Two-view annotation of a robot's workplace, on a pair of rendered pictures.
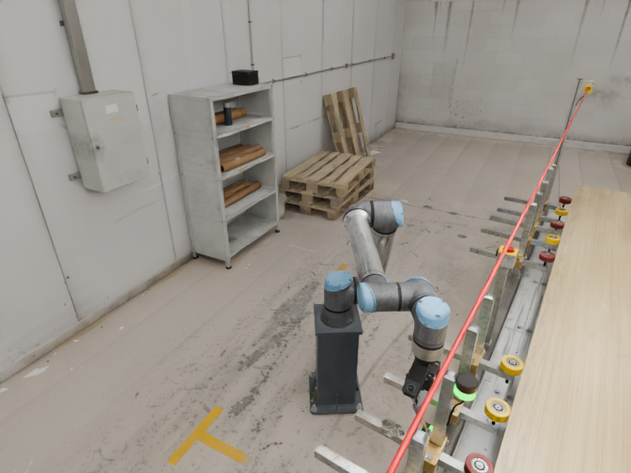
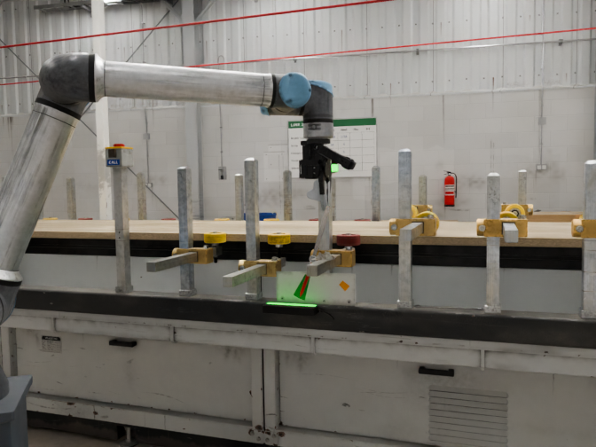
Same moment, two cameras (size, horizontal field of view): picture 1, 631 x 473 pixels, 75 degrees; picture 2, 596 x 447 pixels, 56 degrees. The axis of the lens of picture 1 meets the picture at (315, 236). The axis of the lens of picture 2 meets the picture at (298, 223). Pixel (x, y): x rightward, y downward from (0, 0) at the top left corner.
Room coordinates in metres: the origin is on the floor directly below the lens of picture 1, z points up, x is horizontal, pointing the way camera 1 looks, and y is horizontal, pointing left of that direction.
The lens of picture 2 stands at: (1.41, 1.29, 1.08)
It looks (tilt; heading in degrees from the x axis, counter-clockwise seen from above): 4 degrees down; 255
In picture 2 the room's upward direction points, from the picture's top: 1 degrees counter-clockwise
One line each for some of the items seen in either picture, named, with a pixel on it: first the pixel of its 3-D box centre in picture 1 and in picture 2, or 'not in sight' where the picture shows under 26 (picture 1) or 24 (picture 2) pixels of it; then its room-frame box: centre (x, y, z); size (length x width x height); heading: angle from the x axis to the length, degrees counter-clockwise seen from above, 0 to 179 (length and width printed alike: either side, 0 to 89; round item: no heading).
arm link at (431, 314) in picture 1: (430, 322); (317, 102); (0.92, -0.33, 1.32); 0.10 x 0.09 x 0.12; 2
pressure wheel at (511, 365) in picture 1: (509, 372); (215, 247); (1.19, -0.76, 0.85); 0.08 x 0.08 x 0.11
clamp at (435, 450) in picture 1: (434, 450); (333, 257); (0.86, -0.39, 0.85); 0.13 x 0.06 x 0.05; 146
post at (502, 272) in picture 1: (494, 306); (121, 230); (1.52, -0.82, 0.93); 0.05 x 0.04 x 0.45; 146
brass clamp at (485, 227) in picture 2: not in sight; (501, 227); (0.44, -0.11, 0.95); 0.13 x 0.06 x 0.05; 146
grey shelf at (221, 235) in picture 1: (232, 174); not in sight; (3.79, 0.80, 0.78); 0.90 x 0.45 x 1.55; 152
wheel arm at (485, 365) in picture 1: (458, 355); (188, 258); (1.30, -0.60, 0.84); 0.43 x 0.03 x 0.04; 56
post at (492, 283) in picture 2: not in sight; (492, 256); (0.46, -0.12, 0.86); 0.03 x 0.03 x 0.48; 56
